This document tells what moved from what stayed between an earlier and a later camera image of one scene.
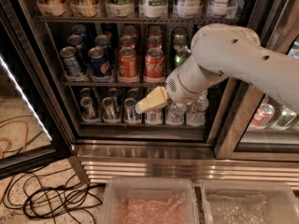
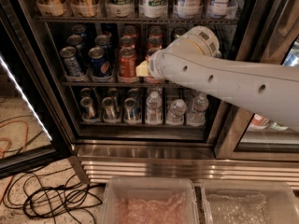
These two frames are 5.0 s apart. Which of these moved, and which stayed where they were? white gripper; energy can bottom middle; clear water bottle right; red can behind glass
Moved: white gripper
Stayed: clear water bottle right; red can behind glass; energy can bottom middle
